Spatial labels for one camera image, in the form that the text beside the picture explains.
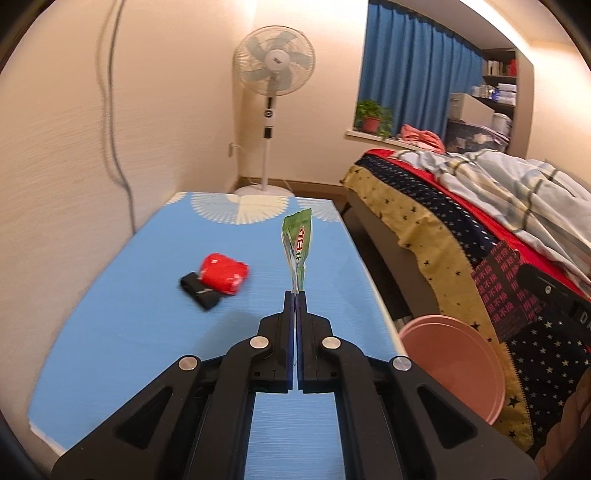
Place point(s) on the blue curtain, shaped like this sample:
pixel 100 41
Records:
pixel 412 65

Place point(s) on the pink folded clothes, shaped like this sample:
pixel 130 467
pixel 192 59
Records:
pixel 424 139

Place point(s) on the small black wrapper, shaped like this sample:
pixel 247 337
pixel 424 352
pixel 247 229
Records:
pixel 204 296

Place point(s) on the white standing fan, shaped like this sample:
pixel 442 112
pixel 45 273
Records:
pixel 272 61

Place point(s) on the blue patterned table cloth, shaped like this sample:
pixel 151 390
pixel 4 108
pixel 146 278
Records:
pixel 135 320

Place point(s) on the navy star bed sheet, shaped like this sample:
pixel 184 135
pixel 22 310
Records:
pixel 432 266

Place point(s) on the white plastic jar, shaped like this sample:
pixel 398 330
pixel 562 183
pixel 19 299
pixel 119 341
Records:
pixel 502 124

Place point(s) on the person's right hand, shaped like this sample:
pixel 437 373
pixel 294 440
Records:
pixel 555 460

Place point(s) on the pink plastic trash basin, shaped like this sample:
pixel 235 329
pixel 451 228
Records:
pixel 455 355

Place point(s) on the cardboard box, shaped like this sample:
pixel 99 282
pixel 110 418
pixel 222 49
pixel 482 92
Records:
pixel 466 108

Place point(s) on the potted green plant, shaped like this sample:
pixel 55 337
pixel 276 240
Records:
pixel 374 119

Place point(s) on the small red plastic bag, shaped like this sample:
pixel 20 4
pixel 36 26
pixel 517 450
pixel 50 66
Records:
pixel 223 274

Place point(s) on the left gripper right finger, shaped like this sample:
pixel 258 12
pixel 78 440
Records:
pixel 395 420

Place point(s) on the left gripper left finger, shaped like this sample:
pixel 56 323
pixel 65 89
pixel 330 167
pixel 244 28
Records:
pixel 193 420

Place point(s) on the wooden bookshelf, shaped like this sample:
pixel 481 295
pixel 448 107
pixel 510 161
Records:
pixel 508 88

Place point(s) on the dark pink-lettered wrapper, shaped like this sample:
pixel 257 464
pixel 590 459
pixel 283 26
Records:
pixel 509 306

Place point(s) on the green snack wrapper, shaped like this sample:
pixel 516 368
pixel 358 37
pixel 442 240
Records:
pixel 296 238

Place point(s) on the plaid light blue quilt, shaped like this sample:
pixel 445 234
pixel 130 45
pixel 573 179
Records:
pixel 543 206

